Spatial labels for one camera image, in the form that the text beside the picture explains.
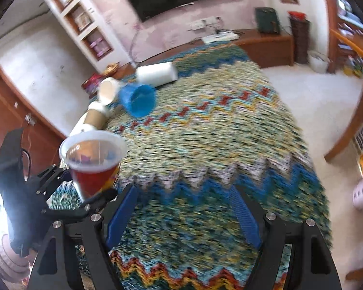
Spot printed red yellow cup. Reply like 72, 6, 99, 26
59, 130, 128, 201

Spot white cup beside coffee cup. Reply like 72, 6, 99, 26
69, 114, 87, 137

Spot brown sleeve coffee cup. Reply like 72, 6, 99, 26
80, 101, 110, 132

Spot cream interior paper cup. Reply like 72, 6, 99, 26
98, 77, 124, 105

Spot blue plastic cup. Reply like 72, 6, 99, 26
118, 82, 156, 118

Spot white paper cup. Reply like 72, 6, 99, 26
136, 62, 178, 87

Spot brown wooden door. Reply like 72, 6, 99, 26
0, 66, 66, 174

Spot red gift box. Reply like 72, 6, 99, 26
81, 73, 104, 98

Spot fruit bowl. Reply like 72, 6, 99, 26
102, 62, 119, 76

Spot pink dumbbells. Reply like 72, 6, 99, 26
90, 37, 110, 58

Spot colourful zigzag woven rug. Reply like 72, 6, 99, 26
106, 43, 331, 289

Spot white waste bin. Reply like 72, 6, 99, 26
308, 50, 330, 74

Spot white set-top box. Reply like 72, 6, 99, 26
201, 31, 239, 44

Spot wooden tv cabinet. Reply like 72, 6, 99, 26
108, 28, 295, 79

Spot dark wicker basket red top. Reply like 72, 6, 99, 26
288, 11, 310, 64

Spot dark green appliance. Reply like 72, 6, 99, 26
254, 7, 281, 34

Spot black tv cable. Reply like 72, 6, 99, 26
128, 27, 146, 68

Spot picture frame on shelf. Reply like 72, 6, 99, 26
75, 12, 91, 31

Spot white wall shelf unit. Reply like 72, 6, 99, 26
44, 0, 135, 72

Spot wall power sockets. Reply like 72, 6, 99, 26
188, 16, 222, 31

